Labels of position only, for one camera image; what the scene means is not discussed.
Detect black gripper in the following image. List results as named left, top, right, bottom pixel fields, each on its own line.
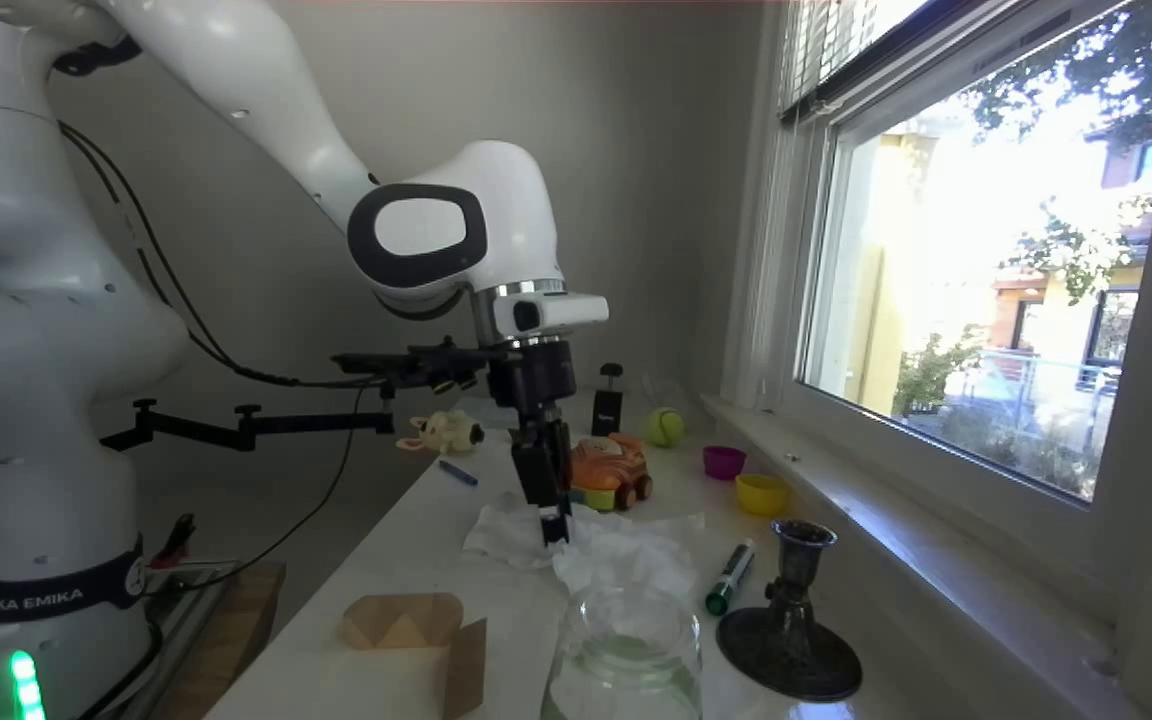
left=483, top=332, right=586, bottom=552

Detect white cloth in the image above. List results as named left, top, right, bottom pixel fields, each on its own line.
left=461, top=495, right=712, bottom=610

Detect orange toy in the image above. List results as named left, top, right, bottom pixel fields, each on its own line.
left=567, top=431, right=657, bottom=516

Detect blue pen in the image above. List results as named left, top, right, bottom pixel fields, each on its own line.
left=436, top=457, right=483, bottom=493

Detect black bottle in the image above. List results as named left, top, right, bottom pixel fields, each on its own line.
left=588, top=362, right=627, bottom=441

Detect yellowish stuffed toy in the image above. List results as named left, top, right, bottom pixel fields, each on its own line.
left=396, top=407, right=489, bottom=459

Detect green ball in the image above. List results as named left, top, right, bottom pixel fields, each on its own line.
left=642, top=404, right=687, bottom=454

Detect clear glass jar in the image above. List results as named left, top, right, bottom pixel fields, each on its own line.
left=539, top=584, right=708, bottom=720

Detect purple cup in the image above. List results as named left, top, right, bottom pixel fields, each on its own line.
left=702, top=445, right=749, bottom=485

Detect brown cardboard box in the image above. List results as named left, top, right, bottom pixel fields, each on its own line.
left=337, top=590, right=491, bottom=720

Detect green marker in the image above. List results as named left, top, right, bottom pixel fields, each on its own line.
left=702, top=535, right=760, bottom=622

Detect yellow bowl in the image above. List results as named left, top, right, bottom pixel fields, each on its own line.
left=733, top=471, right=793, bottom=519

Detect black candlestick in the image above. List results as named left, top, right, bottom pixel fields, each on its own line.
left=718, top=516, right=867, bottom=706

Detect wooden board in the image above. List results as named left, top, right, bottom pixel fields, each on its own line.
left=151, top=555, right=290, bottom=720

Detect white window blinds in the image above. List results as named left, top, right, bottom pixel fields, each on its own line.
left=775, top=0, right=938, bottom=119

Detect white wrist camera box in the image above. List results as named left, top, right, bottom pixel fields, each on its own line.
left=489, top=284, right=613, bottom=345

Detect thin black camera cable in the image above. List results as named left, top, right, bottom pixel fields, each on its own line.
left=190, top=392, right=369, bottom=593

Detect black bar camera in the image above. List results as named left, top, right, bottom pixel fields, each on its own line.
left=327, top=350, right=445, bottom=383

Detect white window frame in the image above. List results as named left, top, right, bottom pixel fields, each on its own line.
left=718, top=0, right=1152, bottom=720

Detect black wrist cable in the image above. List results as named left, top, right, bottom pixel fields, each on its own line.
left=53, top=117, right=500, bottom=400

